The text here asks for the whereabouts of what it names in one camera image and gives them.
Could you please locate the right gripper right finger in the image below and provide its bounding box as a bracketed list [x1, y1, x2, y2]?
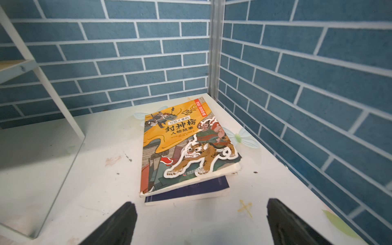
[267, 198, 331, 245]

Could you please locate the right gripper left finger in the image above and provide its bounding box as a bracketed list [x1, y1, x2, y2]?
[80, 202, 137, 245]

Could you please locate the silver laptop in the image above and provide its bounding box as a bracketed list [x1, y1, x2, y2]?
[1, 127, 83, 239]

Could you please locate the dark blue book underneath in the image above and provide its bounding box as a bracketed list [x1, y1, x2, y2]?
[145, 176, 230, 206]

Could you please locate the yellow illustrated book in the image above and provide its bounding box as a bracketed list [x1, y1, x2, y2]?
[139, 97, 241, 198]

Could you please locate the wooden shelf white frame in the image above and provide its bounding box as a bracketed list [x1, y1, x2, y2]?
[1, 9, 85, 140]

